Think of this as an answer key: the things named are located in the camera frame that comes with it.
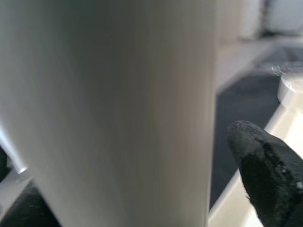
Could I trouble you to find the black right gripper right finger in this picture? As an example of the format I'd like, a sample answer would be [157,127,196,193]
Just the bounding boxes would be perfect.
[226,120,303,227]

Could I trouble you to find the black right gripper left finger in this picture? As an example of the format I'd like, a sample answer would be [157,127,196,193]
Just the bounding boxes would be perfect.
[0,182,61,227]

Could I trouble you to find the white plastic table leg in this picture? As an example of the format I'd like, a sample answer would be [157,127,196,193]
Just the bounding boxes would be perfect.
[0,0,217,227]

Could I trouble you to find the white plastic table top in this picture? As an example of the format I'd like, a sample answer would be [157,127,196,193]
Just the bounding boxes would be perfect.
[208,75,303,227]

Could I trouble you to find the black table cloth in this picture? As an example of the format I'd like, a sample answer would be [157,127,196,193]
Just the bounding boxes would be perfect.
[208,44,303,209]

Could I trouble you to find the clear plastic bag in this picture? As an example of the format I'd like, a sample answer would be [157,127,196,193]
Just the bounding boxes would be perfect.
[269,63,292,78]

